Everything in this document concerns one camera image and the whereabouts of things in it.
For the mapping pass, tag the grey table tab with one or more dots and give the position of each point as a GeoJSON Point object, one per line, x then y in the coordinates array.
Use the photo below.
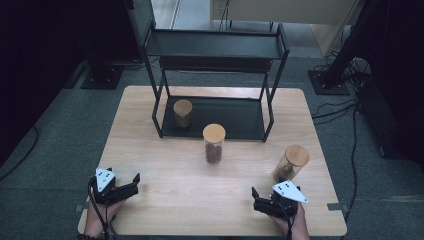
{"type": "Point", "coordinates": [78, 208]}
{"type": "Point", "coordinates": [336, 206]}

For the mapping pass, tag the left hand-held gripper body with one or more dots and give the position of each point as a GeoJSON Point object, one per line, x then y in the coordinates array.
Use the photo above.
{"type": "Point", "coordinates": [105, 193]}

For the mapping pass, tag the black metal shelf rack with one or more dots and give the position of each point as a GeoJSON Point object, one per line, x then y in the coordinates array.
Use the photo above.
{"type": "Point", "coordinates": [213, 50]}

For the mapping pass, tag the person's right hand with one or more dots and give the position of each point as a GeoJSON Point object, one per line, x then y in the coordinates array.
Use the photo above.
{"type": "Point", "coordinates": [298, 223]}

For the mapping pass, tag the person's left hand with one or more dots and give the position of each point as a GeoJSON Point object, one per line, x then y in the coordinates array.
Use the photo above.
{"type": "Point", "coordinates": [100, 216]}

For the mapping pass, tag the beige cabinet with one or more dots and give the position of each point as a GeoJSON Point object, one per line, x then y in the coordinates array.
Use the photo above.
{"type": "Point", "coordinates": [300, 13]}

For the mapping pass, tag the black upright panel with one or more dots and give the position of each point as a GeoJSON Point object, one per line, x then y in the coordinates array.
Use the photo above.
{"type": "Point", "coordinates": [140, 20]}

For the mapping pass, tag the tall jar brown contents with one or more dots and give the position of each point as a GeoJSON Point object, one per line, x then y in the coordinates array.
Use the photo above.
{"type": "Point", "coordinates": [293, 160]}

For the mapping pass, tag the black square stand base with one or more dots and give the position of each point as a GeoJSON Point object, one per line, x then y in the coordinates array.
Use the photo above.
{"type": "Point", "coordinates": [101, 77]}
{"type": "Point", "coordinates": [328, 83]}

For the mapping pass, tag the short glass jar wooden lid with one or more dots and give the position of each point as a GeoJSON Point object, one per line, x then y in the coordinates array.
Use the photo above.
{"type": "Point", "coordinates": [182, 113]}

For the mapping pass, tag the black box on floor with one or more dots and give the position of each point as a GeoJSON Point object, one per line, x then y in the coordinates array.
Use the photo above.
{"type": "Point", "coordinates": [376, 116]}

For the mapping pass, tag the tall jar dark red contents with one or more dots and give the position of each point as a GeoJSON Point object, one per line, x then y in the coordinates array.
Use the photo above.
{"type": "Point", "coordinates": [213, 143]}

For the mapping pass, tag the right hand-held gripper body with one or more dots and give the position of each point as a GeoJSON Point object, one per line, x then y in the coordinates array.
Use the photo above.
{"type": "Point", "coordinates": [286, 201]}

